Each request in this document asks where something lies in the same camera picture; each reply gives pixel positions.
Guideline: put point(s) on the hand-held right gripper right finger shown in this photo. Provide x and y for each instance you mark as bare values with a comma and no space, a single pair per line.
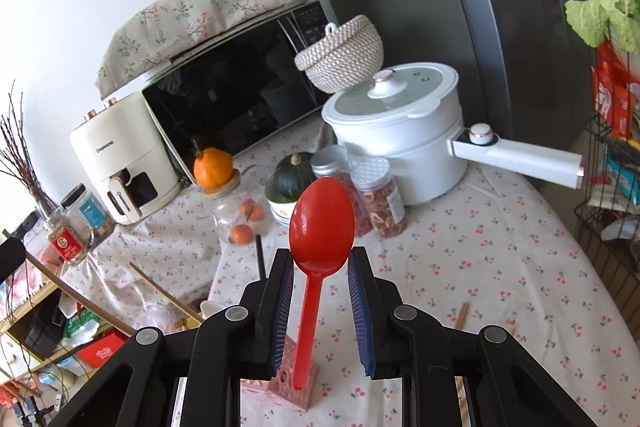
361,307

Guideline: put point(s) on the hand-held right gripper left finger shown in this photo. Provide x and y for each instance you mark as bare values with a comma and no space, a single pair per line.
282,307

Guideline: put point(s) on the black chopstick with gold band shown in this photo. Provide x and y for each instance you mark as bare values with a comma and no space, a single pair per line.
260,257

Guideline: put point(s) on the white plastic spoon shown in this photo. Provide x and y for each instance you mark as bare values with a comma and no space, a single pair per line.
210,307

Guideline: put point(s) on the pink perforated utensil holder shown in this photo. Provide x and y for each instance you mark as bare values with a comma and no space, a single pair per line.
282,382

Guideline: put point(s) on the red plastic spoon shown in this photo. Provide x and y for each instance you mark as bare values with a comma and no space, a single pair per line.
320,227

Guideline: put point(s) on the wooden shelf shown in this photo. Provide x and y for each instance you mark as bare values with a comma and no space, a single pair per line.
30,304

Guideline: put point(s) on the glass jar with red label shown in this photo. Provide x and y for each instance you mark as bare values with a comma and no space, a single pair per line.
65,247

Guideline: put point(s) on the small orange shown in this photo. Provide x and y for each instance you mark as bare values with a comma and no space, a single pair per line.
246,207
241,234
257,213

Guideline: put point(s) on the black-lidded jar with blue label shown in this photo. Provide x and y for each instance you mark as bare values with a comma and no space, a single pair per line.
90,214

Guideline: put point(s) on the dry twigs in glass vase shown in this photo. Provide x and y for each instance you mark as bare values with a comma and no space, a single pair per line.
25,167

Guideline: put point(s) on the glass jar with wooden lid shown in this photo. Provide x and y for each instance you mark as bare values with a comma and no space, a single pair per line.
225,219

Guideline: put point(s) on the clear plastic bag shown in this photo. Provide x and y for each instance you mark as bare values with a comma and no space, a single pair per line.
160,314

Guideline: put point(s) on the dark green squash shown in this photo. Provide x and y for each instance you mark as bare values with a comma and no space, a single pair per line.
287,182

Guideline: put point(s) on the red box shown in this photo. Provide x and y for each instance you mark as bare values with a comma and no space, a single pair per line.
102,349

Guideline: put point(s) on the cherry print tablecloth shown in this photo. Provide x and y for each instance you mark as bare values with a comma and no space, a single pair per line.
500,257

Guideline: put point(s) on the silver-lidded jar of red snacks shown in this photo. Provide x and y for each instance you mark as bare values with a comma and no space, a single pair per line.
330,162

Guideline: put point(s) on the cream air fryer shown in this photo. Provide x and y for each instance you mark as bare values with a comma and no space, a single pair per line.
115,147

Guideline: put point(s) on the large orange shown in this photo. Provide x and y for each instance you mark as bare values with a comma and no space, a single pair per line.
212,169

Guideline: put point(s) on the white electric cooking pot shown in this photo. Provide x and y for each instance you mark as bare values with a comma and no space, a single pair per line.
400,142

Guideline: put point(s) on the black microwave oven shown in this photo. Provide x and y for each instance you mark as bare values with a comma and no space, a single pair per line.
225,97

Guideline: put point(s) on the glass pot lid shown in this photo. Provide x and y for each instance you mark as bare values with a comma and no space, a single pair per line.
425,82

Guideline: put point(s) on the white woven basket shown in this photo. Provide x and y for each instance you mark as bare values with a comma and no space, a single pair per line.
345,57

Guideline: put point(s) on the pile of assorted packets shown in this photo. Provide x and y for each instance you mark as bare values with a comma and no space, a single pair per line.
620,187

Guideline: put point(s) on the red snack packets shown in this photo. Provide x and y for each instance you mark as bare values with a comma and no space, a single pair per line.
612,97

